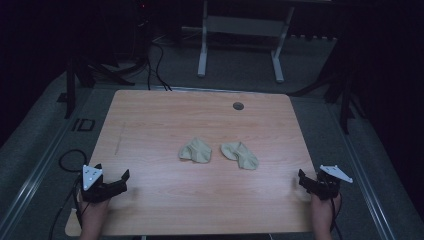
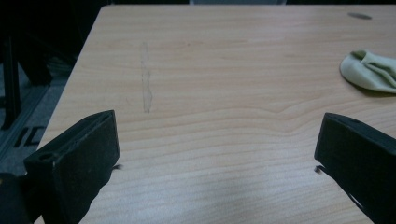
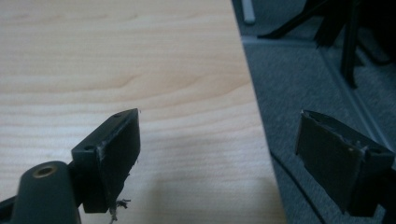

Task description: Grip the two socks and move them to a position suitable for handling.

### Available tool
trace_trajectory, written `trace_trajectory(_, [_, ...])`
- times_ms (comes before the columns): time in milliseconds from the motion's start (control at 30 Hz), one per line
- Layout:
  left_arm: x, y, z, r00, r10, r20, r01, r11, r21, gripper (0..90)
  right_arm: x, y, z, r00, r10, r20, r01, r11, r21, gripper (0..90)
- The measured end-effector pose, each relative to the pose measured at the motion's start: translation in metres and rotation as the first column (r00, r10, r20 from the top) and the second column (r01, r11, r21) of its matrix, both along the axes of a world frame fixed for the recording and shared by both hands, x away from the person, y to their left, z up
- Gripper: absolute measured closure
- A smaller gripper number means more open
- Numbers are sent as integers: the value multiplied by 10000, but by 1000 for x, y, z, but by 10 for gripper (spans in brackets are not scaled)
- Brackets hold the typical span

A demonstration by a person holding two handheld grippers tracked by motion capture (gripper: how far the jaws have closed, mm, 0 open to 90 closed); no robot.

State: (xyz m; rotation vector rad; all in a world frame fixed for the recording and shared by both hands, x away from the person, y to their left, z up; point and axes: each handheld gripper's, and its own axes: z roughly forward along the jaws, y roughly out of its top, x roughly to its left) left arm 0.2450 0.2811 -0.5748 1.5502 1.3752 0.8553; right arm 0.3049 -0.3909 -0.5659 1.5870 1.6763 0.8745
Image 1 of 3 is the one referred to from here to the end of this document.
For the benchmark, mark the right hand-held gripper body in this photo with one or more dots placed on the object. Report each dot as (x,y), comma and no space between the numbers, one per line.
(325,186)

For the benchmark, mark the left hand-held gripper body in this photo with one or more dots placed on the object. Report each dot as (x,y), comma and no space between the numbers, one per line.
(90,176)

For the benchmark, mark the beige sock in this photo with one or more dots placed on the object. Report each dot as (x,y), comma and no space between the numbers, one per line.
(242,156)
(196,151)

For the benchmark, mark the person's right hand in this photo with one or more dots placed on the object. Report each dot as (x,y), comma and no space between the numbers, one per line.
(325,210)

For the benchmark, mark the person's left hand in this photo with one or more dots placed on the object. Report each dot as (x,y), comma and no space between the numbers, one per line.
(94,213)

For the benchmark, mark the black metal stand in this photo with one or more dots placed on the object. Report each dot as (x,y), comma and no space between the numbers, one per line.
(345,100)
(70,90)

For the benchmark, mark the round grey table grommet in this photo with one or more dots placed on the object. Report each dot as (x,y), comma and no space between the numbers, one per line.
(238,106)

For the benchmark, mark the metal floor rail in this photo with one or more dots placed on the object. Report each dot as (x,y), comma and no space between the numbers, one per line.
(366,186)
(30,186)

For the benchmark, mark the white metal desk frame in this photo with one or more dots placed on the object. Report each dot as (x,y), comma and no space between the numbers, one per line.
(240,26)

